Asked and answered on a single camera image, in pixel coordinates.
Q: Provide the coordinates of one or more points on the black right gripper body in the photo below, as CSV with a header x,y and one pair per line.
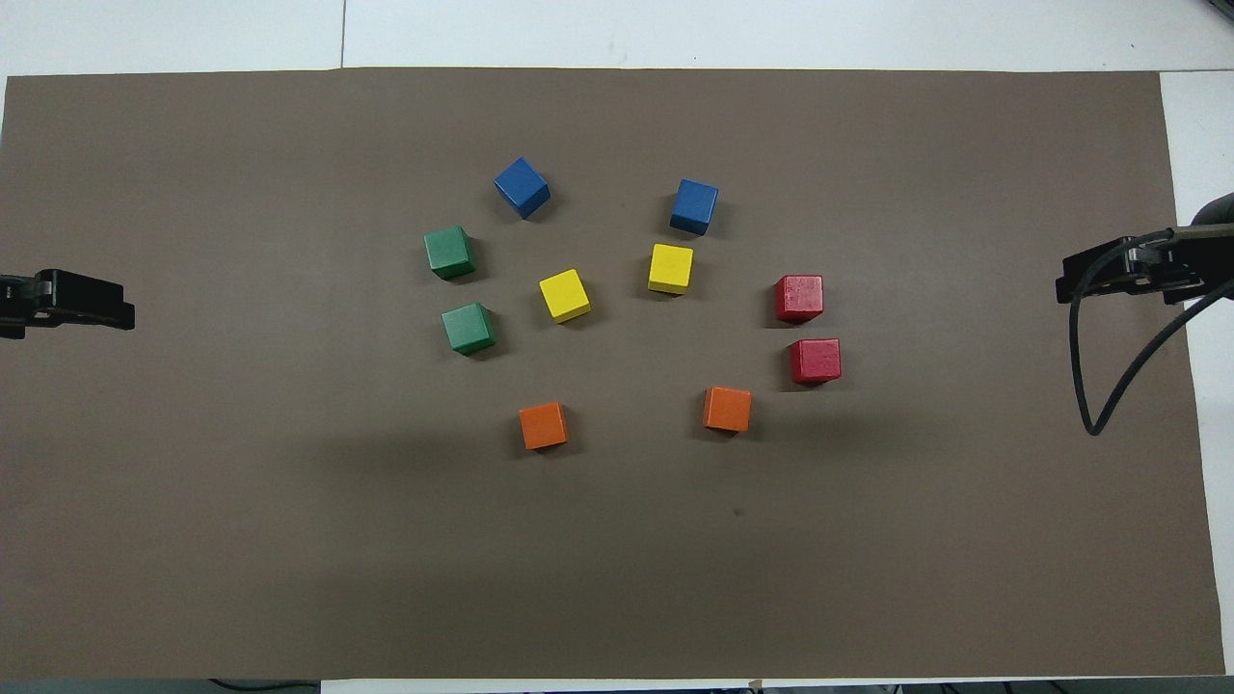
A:
x,y
1191,270

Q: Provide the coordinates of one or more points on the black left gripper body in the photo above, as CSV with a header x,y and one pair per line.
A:
x,y
24,304

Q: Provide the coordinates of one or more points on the red wooden cube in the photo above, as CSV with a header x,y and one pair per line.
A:
x,y
816,360
799,298

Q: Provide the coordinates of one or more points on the green wooden cube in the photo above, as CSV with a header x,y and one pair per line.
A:
x,y
449,252
469,328

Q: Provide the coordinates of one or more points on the brown paper table mat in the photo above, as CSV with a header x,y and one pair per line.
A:
x,y
289,530

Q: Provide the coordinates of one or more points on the orange wooden cube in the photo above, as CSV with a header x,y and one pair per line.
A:
x,y
543,425
727,409

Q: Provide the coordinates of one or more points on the blue wooden cube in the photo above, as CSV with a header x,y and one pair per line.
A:
x,y
694,204
522,185

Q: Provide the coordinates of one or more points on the yellow wooden cube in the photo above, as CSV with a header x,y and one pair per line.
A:
x,y
564,295
671,268

